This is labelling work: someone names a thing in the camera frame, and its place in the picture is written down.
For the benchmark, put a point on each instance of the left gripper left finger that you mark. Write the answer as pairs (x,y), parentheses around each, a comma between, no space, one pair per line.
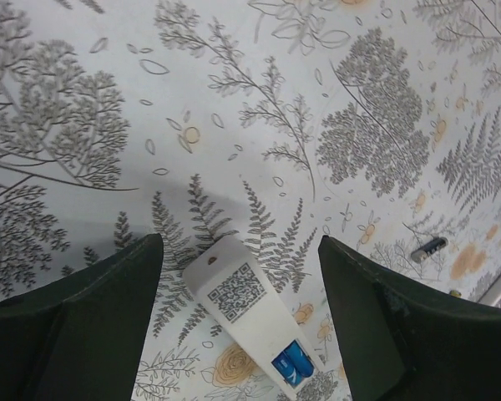
(82,336)

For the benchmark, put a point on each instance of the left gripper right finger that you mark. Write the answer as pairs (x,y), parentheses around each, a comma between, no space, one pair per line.
(402,340)

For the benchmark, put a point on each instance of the blue battery vertical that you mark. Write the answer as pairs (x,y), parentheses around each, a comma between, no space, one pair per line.
(299,359)

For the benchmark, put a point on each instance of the blue battery horizontal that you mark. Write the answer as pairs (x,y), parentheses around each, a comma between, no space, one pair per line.
(285,367)

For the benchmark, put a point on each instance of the white battery cover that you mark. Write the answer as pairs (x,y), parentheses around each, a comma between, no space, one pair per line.
(499,288)

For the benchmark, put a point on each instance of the white remote control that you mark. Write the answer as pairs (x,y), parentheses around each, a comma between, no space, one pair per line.
(228,282)

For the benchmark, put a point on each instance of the black battery upper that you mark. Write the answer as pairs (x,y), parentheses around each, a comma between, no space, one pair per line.
(428,249)

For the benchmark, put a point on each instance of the floral table mat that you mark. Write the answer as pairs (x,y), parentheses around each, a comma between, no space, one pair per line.
(279,122)

